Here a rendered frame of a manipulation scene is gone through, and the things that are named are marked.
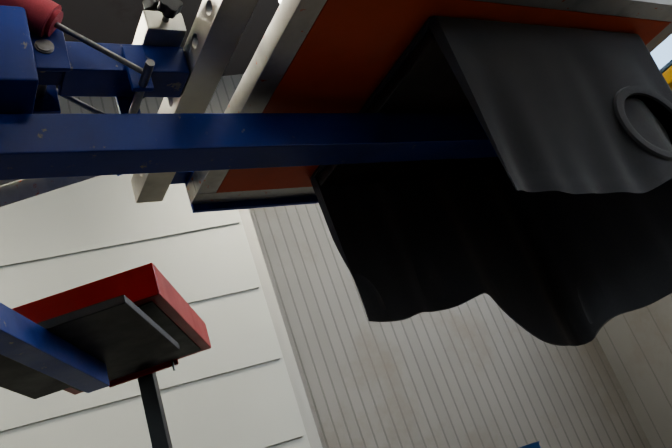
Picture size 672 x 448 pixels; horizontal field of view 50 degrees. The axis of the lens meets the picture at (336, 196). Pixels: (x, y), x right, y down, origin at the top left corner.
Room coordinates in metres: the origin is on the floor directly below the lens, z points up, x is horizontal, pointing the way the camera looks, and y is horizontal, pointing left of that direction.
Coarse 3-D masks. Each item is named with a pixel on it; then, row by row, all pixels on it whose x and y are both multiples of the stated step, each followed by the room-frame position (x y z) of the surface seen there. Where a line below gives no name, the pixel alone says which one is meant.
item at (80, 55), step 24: (72, 48) 0.76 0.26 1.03; (120, 48) 0.79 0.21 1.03; (144, 48) 0.81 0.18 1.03; (168, 48) 0.83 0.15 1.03; (72, 72) 0.76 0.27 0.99; (96, 72) 0.77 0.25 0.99; (120, 72) 0.79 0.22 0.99; (168, 72) 0.83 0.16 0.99; (96, 96) 0.82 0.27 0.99; (120, 96) 0.84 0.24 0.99; (144, 96) 0.86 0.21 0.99; (168, 96) 0.88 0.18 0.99
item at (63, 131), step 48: (0, 144) 0.69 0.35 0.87; (48, 144) 0.72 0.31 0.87; (96, 144) 0.76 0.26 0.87; (144, 144) 0.79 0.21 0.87; (192, 144) 0.83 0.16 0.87; (240, 144) 0.87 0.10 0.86; (288, 144) 0.91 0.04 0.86; (336, 144) 0.96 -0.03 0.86; (384, 144) 1.02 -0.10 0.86; (432, 144) 1.08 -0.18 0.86; (480, 144) 1.15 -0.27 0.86
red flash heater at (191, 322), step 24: (96, 288) 1.65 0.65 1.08; (120, 288) 1.66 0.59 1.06; (144, 288) 1.66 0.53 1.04; (168, 288) 1.79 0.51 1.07; (24, 312) 1.64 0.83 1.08; (48, 312) 1.64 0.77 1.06; (144, 312) 1.75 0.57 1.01; (168, 312) 1.82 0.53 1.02; (192, 312) 2.08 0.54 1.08; (192, 336) 2.09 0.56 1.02; (168, 360) 2.22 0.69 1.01
